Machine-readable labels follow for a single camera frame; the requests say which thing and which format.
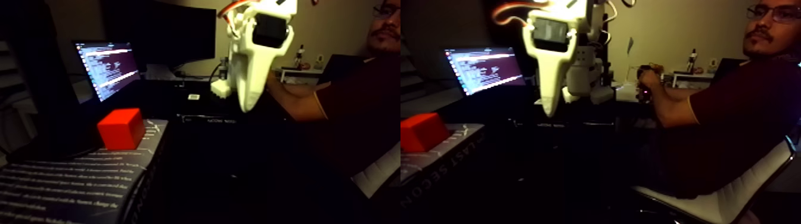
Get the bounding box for dark book with white text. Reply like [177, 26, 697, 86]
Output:
[400, 123, 486, 210]

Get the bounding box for white desk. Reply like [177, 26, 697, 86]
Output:
[616, 71, 714, 106]

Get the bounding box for person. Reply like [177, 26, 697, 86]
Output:
[644, 0, 801, 200]

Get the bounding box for dark leader arm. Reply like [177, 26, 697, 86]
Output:
[635, 61, 664, 105]

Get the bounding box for person's right hand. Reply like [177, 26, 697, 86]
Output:
[637, 67, 663, 95]

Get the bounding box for eyeglasses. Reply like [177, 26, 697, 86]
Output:
[746, 5, 801, 24]

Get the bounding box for white chair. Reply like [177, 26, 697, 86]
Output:
[632, 136, 799, 224]

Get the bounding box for red cube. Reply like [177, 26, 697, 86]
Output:
[400, 113, 450, 154]

